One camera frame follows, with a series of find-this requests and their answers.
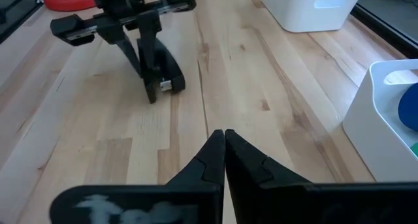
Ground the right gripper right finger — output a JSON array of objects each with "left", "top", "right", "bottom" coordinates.
[{"left": 225, "top": 129, "right": 313, "bottom": 188}]

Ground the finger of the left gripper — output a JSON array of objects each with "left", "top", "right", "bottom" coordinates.
[
  {"left": 136, "top": 10, "right": 163, "bottom": 104},
  {"left": 97, "top": 20, "right": 144, "bottom": 78}
]

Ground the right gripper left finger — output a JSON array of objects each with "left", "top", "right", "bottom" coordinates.
[{"left": 165, "top": 129, "right": 227, "bottom": 186}]

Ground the white plastic bin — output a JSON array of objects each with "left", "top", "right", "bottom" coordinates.
[
  {"left": 261, "top": 0, "right": 366, "bottom": 33},
  {"left": 342, "top": 59, "right": 418, "bottom": 183}
]

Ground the red desk lamp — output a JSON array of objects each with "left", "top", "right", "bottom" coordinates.
[{"left": 41, "top": 0, "right": 97, "bottom": 12}]

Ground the black stapler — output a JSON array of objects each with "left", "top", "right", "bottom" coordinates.
[{"left": 153, "top": 37, "right": 186, "bottom": 95}]

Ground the black aluminium table frame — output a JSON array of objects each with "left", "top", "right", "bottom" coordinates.
[{"left": 0, "top": 1, "right": 418, "bottom": 60}]

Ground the blue tape roll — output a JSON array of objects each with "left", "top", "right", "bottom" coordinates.
[{"left": 397, "top": 82, "right": 418, "bottom": 133}]

